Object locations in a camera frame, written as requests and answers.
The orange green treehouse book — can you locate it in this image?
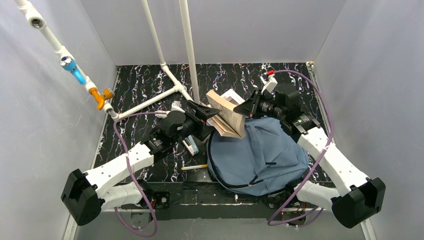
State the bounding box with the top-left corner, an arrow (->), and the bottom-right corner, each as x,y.
206,89 -> 246,139

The blue student backpack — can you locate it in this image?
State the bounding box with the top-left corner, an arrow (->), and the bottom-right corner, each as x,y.
207,117 -> 310,196

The white art book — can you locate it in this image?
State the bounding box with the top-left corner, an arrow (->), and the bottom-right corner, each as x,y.
221,89 -> 245,106

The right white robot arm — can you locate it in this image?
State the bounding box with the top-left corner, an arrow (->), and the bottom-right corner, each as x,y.
233,83 -> 386,229

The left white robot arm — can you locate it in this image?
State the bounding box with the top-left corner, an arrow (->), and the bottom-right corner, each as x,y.
60,100 -> 220,226

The green white pipe fitting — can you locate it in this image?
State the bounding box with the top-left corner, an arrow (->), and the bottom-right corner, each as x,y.
155,110 -> 170,119

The white blue stapler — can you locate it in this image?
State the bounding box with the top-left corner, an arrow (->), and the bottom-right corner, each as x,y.
182,135 -> 199,156

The white yellow marker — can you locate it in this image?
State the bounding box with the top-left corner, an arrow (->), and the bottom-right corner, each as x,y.
181,164 -> 208,171

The orange pipe valve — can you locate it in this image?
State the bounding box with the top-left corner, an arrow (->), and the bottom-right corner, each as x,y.
88,87 -> 115,111

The blue pipe valve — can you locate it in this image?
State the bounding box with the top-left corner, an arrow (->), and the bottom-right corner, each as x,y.
59,56 -> 87,85

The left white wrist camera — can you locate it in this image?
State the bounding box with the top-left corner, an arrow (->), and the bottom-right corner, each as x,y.
171,100 -> 185,113

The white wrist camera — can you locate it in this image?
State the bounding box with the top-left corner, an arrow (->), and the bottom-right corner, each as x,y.
259,70 -> 278,95
171,100 -> 185,113

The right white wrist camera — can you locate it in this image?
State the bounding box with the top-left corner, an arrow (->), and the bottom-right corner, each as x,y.
259,70 -> 278,95

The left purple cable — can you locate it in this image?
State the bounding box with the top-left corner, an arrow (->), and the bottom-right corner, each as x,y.
113,111 -> 167,238

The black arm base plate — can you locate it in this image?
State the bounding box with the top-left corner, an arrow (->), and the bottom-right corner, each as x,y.
119,180 -> 299,222

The aluminium rail frame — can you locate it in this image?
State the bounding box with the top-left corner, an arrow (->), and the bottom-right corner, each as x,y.
61,188 -> 379,240

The white PVC pipe frame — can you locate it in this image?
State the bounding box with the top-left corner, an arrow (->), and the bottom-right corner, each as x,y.
13,0 -> 204,123

